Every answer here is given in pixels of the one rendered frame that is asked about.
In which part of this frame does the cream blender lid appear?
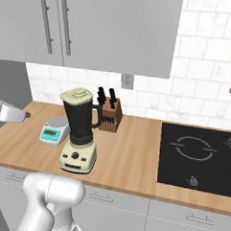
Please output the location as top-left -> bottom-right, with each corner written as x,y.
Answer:
58,85 -> 95,107

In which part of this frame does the black knife handle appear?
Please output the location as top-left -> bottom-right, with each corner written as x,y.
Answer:
107,87 -> 117,101
109,96 -> 120,110
96,92 -> 108,105
97,86 -> 106,100

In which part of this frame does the grey cupboard door handle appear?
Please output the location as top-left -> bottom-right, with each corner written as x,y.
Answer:
58,0 -> 76,58
36,0 -> 58,55

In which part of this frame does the grey drawer front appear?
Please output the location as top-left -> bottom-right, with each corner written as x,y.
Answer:
0,164 -> 35,188
81,182 -> 152,217
146,197 -> 231,231

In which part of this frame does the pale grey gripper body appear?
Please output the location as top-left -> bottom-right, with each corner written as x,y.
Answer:
0,99 -> 29,126

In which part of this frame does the teal and white kitchen scale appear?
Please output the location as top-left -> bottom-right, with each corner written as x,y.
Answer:
38,113 -> 71,149

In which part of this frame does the grey drawer handle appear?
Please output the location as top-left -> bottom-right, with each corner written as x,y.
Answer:
6,173 -> 27,183
185,212 -> 211,226
88,191 -> 114,203

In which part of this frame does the black hob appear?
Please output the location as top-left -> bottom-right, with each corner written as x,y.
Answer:
155,122 -> 231,199

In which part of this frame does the wide grey upper cupboard door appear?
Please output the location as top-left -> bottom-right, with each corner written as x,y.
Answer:
51,0 -> 185,81

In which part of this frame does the cream blender with black jar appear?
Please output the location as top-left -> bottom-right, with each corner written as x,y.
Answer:
58,97 -> 104,176

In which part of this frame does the grey tall cabinet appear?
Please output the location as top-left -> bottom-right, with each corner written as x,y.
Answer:
0,58 -> 35,137

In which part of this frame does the grey wall socket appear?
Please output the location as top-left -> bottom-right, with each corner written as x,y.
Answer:
120,73 -> 135,90

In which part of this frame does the wooden knife block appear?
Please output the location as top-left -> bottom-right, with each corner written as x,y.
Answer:
98,97 -> 125,134

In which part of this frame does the grey hob knob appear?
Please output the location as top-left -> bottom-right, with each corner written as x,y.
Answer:
189,175 -> 199,188

